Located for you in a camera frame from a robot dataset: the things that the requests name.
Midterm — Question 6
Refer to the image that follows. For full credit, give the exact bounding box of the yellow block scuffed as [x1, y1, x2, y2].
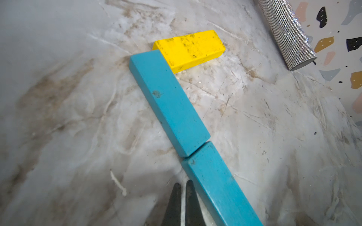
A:
[152, 30, 226, 73]

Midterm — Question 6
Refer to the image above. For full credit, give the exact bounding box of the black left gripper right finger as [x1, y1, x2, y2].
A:
[185, 180, 206, 226]

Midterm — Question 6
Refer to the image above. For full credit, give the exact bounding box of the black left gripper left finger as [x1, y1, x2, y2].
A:
[161, 183, 182, 226]

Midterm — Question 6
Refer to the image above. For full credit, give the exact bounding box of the teal block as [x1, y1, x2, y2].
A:
[129, 50, 211, 158]
[182, 141, 262, 226]

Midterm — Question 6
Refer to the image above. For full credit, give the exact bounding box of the silver glitter microphone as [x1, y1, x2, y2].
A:
[258, 0, 317, 71]

